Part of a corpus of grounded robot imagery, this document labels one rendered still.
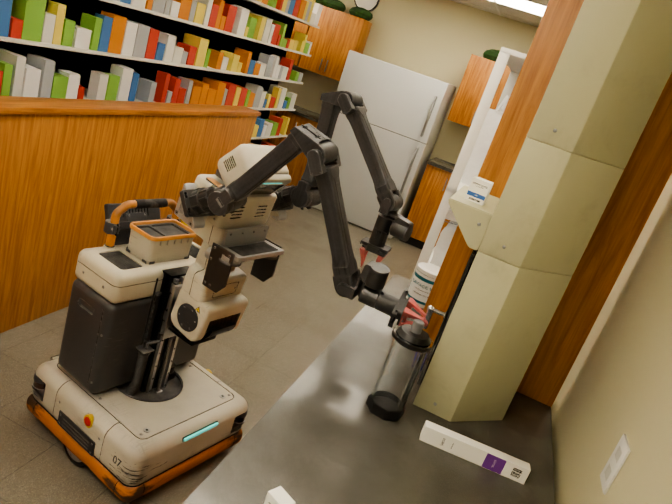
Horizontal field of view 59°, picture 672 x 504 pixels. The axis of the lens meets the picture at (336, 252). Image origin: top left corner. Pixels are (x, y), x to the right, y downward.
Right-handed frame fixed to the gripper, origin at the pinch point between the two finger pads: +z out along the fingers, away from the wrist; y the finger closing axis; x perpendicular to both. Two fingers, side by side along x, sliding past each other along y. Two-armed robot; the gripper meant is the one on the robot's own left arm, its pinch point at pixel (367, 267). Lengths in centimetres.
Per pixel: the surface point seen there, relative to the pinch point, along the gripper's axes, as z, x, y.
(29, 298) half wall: 96, 27, -162
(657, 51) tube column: -88, -38, 52
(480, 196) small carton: -43, -39, 28
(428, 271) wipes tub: 1.3, 27.8, 18.4
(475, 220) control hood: -38, -46, 29
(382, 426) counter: 16, -63, 28
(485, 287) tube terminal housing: -23, -46, 38
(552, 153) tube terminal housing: -60, -46, 40
